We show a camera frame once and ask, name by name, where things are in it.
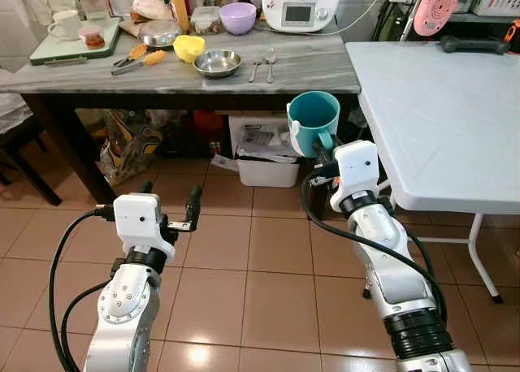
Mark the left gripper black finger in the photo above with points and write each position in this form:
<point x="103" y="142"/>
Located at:
<point x="145" y="188"/>
<point x="194" y="205"/>

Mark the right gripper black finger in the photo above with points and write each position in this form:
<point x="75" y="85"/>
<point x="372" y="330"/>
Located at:
<point x="319" y="151"/>

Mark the teal ceramic mug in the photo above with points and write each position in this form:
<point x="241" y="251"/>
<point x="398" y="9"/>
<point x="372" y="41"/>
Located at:
<point x="313" y="112"/>

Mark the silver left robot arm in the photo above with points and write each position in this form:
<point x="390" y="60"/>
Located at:
<point x="122" y="323"/>

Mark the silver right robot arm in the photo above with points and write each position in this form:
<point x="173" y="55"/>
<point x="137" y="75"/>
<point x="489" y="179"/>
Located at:
<point x="394" y="266"/>

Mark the patterned shopping bag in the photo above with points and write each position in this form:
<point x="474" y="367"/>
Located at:
<point x="130" y="149"/>

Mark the white plastic bin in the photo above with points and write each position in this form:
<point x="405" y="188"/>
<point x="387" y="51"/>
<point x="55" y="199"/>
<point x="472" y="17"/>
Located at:
<point x="266" y="165"/>

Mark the steel fork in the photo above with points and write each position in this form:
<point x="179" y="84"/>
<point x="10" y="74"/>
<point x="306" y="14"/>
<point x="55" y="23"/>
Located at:
<point x="255" y="67"/>

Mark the steel spoon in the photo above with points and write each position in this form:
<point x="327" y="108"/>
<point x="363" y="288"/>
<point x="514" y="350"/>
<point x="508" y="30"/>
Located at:
<point x="270" y="57"/>

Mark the grey marble top table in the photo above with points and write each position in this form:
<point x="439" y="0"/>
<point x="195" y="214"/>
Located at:
<point x="244" y="73"/>

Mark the dark wooden chair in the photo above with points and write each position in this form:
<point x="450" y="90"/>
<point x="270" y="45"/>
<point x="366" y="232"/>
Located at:
<point x="24" y="169"/>

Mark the white folding table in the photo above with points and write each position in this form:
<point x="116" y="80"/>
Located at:
<point x="439" y="120"/>

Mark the steel tongs with orange tips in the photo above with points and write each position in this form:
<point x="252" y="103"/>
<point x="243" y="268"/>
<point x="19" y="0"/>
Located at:
<point x="150" y="59"/>

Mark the shallow steel bowl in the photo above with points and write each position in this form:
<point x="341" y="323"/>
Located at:
<point x="217" y="63"/>

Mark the yellow silicone cup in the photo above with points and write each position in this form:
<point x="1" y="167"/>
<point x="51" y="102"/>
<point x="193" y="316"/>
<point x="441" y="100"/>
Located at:
<point x="188" y="49"/>

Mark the white kitchen cooking machine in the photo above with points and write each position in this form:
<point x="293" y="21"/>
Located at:
<point x="301" y="6"/>

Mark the dark green backpack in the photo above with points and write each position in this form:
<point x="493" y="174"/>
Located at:
<point x="394" y="23"/>

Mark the purple plastic bowl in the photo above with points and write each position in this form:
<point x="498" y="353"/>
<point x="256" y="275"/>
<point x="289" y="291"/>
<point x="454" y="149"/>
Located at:
<point x="238" y="19"/>

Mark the domed steel dish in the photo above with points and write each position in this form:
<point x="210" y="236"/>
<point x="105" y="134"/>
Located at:
<point x="159" y="33"/>

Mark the small red lidded container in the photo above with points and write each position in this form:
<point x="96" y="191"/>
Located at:
<point x="93" y="38"/>

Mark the green plastic tray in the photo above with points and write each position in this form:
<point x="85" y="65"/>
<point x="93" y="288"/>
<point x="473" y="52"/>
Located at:
<point x="49" y="54"/>

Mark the orange squeeze bottle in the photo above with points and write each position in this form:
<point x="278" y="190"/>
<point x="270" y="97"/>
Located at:
<point x="179" y="19"/>

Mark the clear lidded food container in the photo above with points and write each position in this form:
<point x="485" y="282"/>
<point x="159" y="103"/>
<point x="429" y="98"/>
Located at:
<point x="205" y="21"/>

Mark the plastic bag of bread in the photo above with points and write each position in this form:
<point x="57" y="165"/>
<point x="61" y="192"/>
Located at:
<point x="151" y="6"/>

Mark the white ceramic mug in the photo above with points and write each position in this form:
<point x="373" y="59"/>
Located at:
<point x="67" y="24"/>

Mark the pink round device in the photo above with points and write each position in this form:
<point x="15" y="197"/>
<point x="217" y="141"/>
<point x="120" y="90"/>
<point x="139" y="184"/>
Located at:
<point x="435" y="10"/>

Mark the black handheld tool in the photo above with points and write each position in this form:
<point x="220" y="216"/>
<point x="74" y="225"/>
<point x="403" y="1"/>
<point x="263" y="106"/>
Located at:
<point x="475" y="45"/>

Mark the orange and black tool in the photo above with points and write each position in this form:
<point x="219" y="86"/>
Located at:
<point x="513" y="32"/>

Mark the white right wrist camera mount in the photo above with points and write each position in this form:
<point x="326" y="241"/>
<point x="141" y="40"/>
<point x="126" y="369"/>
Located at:
<point x="357" y="173"/>

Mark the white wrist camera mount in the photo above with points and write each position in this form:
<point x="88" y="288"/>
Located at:
<point x="357" y="173"/>
<point x="138" y="222"/>

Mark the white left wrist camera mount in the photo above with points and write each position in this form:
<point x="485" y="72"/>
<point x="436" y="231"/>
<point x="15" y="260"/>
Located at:
<point x="138" y="222"/>

